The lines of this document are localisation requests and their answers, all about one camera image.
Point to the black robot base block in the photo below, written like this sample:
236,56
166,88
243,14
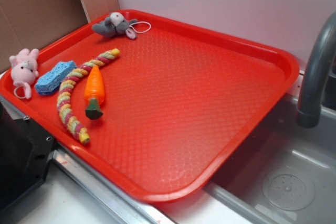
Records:
26,150

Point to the orange toy carrot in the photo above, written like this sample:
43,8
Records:
94,94

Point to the red plastic tray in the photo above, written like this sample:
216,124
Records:
179,100

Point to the grey plush bunny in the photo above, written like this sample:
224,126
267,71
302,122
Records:
115,24

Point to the blue sponge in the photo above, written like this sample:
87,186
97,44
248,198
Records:
50,82

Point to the grey plastic sink basin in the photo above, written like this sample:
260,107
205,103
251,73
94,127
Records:
281,173

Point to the grey faucet spout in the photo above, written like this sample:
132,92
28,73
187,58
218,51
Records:
318,85

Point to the pink plush bunny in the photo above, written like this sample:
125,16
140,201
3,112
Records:
24,72

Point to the brown cardboard panel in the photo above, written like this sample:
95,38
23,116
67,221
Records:
38,23

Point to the multicoloured twisted rope toy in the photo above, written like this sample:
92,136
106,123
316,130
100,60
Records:
66,115

